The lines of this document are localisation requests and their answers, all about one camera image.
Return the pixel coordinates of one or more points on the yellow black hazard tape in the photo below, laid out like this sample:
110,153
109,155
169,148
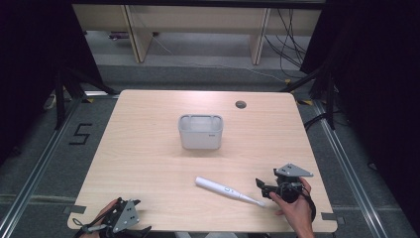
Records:
304,102

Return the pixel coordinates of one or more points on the grey tape piece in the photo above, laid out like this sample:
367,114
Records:
75,209
330,216

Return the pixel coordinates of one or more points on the round grey table grommet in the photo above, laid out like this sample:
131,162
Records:
241,104

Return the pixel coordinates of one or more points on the beige wooden desk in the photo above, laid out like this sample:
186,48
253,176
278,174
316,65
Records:
198,18

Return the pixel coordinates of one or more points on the dark curtain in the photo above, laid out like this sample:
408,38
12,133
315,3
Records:
376,82
29,66

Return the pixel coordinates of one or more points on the person's right hand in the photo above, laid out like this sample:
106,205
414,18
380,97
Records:
298,211

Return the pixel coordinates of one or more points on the aluminium floor rail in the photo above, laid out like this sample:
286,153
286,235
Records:
350,172
39,165

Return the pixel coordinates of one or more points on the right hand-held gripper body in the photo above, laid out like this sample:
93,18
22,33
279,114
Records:
292,170

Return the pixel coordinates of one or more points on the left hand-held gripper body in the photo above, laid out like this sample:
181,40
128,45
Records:
127,214

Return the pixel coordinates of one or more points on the grey plastic toothbrush holder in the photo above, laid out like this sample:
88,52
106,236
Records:
200,139

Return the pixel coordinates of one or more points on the person's left hand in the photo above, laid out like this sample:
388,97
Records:
107,208

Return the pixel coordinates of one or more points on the black metal stand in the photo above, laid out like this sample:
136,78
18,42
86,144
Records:
60,99
330,99

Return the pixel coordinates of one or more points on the white electric toothbrush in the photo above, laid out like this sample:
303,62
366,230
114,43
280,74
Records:
218,188

